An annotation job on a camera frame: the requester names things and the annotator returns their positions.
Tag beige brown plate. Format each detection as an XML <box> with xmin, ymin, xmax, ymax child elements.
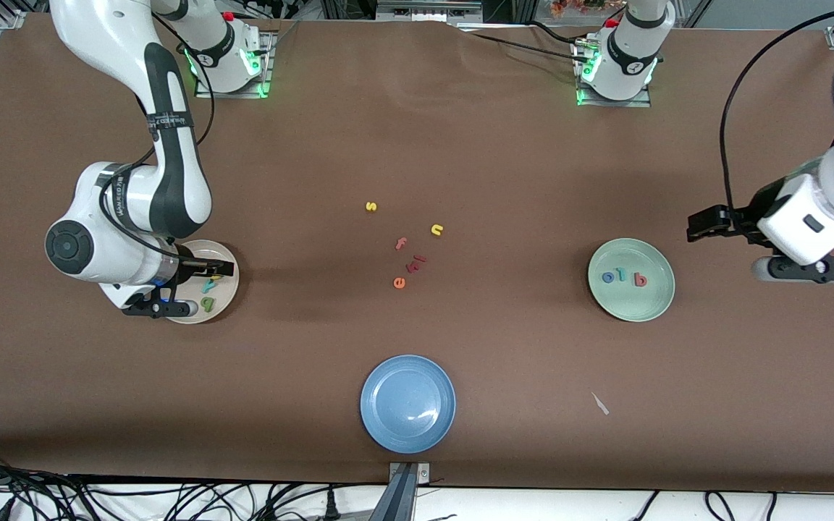
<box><xmin>167</xmin><ymin>240</ymin><xmax>240</xmax><ymax>325</ymax></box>

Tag light green plate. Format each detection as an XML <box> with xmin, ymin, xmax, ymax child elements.
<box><xmin>587</xmin><ymin>238</ymin><xmax>676</xmax><ymax>323</ymax></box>

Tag blue plate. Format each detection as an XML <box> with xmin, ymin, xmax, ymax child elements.
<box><xmin>360</xmin><ymin>354</ymin><xmax>457</xmax><ymax>455</ymax></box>

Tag brown table cover sheet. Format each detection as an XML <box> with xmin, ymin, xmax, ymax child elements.
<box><xmin>0</xmin><ymin>13</ymin><xmax>834</xmax><ymax>494</ymax></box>

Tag orange artificial flowers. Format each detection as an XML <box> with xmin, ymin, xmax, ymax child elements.
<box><xmin>551</xmin><ymin>0</ymin><xmax>624</xmax><ymax>18</ymax></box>

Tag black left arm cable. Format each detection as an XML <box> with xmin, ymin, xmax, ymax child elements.
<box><xmin>720</xmin><ymin>6</ymin><xmax>834</xmax><ymax>218</ymax></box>

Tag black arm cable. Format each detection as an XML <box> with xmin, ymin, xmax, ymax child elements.
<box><xmin>720</xmin><ymin>6</ymin><xmax>834</xmax><ymax>218</ymax></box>
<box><xmin>98</xmin><ymin>11</ymin><xmax>216</xmax><ymax>265</ymax></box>

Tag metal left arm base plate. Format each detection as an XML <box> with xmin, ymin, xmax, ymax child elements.
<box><xmin>576</xmin><ymin>81</ymin><xmax>653</xmax><ymax>109</ymax></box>

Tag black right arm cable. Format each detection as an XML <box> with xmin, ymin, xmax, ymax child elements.
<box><xmin>98</xmin><ymin>11</ymin><xmax>216</xmax><ymax>265</ymax></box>

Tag black tangled floor cable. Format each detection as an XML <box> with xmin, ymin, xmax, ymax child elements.
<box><xmin>98</xmin><ymin>481</ymin><xmax>389</xmax><ymax>521</ymax></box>
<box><xmin>0</xmin><ymin>449</ymin><xmax>106</xmax><ymax>521</ymax></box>

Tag black base cable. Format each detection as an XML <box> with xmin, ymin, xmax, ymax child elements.
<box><xmin>529</xmin><ymin>20</ymin><xmax>591</xmax><ymax>46</ymax></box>
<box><xmin>471</xmin><ymin>33</ymin><xmax>581</xmax><ymax>60</ymax></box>

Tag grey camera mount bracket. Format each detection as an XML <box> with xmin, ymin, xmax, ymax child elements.
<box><xmin>370</xmin><ymin>462</ymin><xmax>432</xmax><ymax>521</ymax></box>

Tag silver aluminium frame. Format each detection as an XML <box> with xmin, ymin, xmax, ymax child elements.
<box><xmin>377</xmin><ymin>0</ymin><xmax>483</xmax><ymax>22</ymax></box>

